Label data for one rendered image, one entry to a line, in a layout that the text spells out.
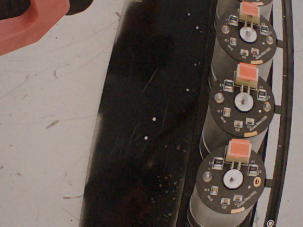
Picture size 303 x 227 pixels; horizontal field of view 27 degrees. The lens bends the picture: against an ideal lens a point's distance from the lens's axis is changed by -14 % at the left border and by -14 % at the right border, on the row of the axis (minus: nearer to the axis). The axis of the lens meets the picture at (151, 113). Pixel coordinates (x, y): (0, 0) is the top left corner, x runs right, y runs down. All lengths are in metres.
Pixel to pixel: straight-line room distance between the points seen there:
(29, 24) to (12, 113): 0.14
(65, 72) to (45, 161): 0.04
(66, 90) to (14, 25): 0.14
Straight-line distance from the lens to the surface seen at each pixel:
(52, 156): 0.30
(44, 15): 0.17
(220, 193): 0.22
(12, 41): 0.17
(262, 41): 0.25
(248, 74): 0.23
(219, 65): 0.26
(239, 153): 0.22
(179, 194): 0.28
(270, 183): 0.23
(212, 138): 0.25
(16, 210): 0.29
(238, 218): 0.24
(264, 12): 0.27
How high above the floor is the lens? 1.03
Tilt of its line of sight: 67 degrees down
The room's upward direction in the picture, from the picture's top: 3 degrees clockwise
